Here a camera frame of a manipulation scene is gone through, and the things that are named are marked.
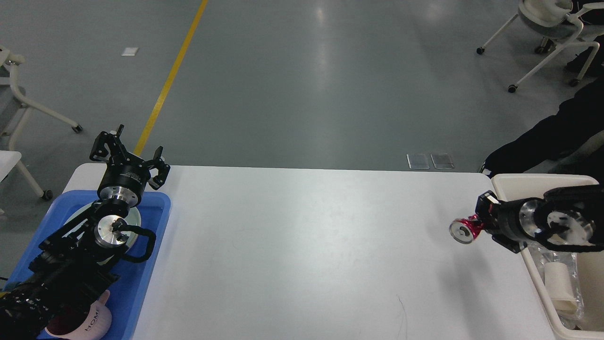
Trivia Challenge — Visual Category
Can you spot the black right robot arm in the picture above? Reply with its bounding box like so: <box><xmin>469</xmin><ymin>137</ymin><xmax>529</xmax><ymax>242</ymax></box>
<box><xmin>475</xmin><ymin>184</ymin><xmax>603</xmax><ymax>253</ymax></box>

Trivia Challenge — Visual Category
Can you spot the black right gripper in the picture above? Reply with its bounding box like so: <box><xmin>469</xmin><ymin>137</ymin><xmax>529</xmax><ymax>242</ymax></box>
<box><xmin>475</xmin><ymin>191</ymin><xmax>546</xmax><ymax>254</ymax></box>

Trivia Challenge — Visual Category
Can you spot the floor socket plate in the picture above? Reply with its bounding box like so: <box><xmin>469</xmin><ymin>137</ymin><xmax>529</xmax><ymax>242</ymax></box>
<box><xmin>406</xmin><ymin>153</ymin><xmax>431</xmax><ymax>170</ymax></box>
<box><xmin>430</xmin><ymin>153</ymin><xmax>455</xmax><ymax>170</ymax></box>

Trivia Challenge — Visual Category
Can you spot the left floor socket plate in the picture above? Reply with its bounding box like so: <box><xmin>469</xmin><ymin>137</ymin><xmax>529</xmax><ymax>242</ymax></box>
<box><xmin>406</xmin><ymin>153</ymin><xmax>431</xmax><ymax>170</ymax></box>

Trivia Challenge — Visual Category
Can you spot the right floor socket plate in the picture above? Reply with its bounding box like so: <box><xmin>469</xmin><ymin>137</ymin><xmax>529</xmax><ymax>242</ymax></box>
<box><xmin>430</xmin><ymin>153</ymin><xmax>455</xmax><ymax>170</ymax></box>

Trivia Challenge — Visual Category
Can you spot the light green plate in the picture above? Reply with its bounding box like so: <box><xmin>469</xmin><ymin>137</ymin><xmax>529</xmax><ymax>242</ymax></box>
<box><xmin>65</xmin><ymin>200</ymin><xmax>142</xmax><ymax>257</ymax></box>

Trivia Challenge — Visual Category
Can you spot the pink mug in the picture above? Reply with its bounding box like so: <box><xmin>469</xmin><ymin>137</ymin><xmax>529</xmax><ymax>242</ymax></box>
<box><xmin>44</xmin><ymin>290</ymin><xmax>112</xmax><ymax>340</ymax></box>

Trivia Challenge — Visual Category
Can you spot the beige plastic bin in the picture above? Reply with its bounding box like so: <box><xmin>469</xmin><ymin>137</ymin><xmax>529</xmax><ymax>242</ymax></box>
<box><xmin>491</xmin><ymin>173</ymin><xmax>604</xmax><ymax>340</ymax></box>

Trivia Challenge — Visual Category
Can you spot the white paper cup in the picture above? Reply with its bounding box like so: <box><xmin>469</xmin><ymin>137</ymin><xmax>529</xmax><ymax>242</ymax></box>
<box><xmin>544</xmin><ymin>262</ymin><xmax>579</xmax><ymax>314</ymax></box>

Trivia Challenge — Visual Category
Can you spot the crushed red soda can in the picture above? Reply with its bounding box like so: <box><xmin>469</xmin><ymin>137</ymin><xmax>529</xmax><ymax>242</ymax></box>
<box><xmin>449</xmin><ymin>214</ymin><xmax>485</xmax><ymax>245</ymax></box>

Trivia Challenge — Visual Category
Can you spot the blue plastic tray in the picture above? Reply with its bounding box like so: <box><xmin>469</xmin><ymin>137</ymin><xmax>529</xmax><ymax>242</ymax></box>
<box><xmin>5</xmin><ymin>191</ymin><xmax>171</xmax><ymax>340</ymax></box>

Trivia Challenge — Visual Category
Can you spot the person in dark clothes right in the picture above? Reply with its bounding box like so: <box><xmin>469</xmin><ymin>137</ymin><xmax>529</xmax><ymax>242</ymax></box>
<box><xmin>479</xmin><ymin>76</ymin><xmax>604</xmax><ymax>178</ymax></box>

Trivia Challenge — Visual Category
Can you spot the aluminium foil tray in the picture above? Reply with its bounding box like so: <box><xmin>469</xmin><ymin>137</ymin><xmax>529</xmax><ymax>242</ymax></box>
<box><xmin>528</xmin><ymin>243</ymin><xmax>584</xmax><ymax>329</ymax></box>

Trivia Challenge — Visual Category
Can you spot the white chair left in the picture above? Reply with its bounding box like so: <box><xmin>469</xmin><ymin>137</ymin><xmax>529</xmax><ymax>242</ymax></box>
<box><xmin>1</xmin><ymin>46</ymin><xmax>84</xmax><ymax>202</ymax></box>

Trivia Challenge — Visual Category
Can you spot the white office chair right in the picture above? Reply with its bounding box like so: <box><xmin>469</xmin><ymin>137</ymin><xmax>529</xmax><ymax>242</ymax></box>
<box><xmin>476</xmin><ymin>0</ymin><xmax>604</xmax><ymax>93</ymax></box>

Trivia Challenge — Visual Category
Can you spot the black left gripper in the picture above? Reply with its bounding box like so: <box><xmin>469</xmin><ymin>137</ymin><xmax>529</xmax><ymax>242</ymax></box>
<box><xmin>89</xmin><ymin>125</ymin><xmax>171</xmax><ymax>207</ymax></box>

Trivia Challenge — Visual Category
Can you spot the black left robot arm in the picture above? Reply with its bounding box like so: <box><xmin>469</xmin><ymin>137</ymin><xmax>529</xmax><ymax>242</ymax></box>
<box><xmin>1</xmin><ymin>125</ymin><xmax>171</xmax><ymax>340</ymax></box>

